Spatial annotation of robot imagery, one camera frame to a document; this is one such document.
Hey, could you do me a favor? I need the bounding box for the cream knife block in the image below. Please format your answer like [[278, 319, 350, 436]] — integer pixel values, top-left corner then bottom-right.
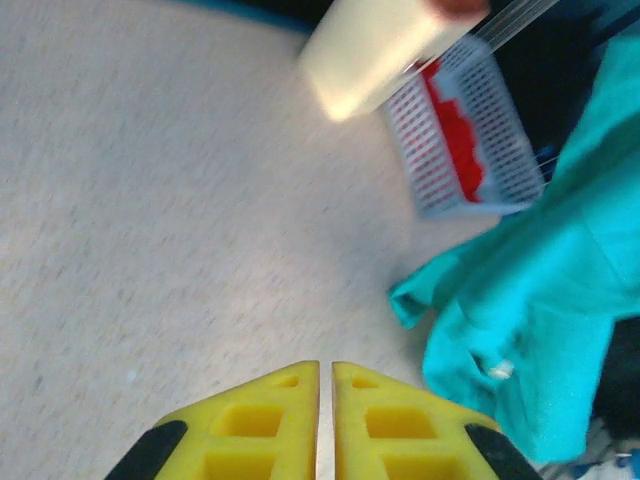
[[297, 0, 494, 122]]

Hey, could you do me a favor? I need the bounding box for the white perforated plastic basket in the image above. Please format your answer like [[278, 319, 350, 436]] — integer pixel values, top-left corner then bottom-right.
[[382, 37, 546, 221]]

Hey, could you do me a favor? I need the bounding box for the teal t-shirt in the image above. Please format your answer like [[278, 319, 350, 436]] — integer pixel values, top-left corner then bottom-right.
[[388, 34, 640, 464]]

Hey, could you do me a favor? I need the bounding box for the crumpled red t-shirt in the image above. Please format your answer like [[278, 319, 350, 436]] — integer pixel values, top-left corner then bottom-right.
[[419, 59, 489, 204]]

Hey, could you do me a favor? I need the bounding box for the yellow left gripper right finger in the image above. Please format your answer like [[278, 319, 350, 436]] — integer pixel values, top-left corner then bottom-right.
[[332, 360, 545, 480]]

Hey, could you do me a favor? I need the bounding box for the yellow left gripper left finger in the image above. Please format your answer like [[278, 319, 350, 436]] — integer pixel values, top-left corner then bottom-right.
[[104, 359, 321, 480]]

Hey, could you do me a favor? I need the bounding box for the aluminium frame post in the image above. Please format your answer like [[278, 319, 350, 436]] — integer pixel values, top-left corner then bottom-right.
[[469, 0, 561, 51]]

